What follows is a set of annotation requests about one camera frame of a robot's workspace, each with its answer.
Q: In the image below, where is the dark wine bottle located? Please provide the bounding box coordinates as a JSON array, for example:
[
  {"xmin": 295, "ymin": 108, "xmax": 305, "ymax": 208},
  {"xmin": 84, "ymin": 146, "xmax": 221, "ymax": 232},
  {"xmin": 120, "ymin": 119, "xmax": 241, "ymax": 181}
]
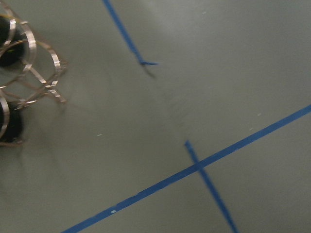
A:
[
  {"xmin": 0, "ymin": 16, "xmax": 26, "ymax": 67},
  {"xmin": 0, "ymin": 102, "xmax": 23, "ymax": 143}
]

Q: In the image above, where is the dark wine bottle front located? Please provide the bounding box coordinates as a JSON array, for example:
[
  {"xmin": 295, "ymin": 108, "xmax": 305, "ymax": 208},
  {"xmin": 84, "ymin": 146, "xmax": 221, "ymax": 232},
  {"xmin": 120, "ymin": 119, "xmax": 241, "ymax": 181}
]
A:
[{"xmin": 0, "ymin": 102, "xmax": 23, "ymax": 143}]

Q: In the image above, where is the dark wine bottle middle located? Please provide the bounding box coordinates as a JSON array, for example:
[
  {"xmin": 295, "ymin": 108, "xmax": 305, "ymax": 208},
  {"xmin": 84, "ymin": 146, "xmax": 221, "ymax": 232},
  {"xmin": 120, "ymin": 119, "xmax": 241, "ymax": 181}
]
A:
[{"xmin": 0, "ymin": 16, "xmax": 26, "ymax": 67}]

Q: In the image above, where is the copper wire wine rack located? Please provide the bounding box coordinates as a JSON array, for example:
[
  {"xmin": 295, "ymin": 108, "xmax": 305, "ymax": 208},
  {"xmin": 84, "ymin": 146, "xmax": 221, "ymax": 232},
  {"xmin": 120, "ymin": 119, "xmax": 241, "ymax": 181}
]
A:
[{"xmin": 0, "ymin": 0, "xmax": 68, "ymax": 147}]

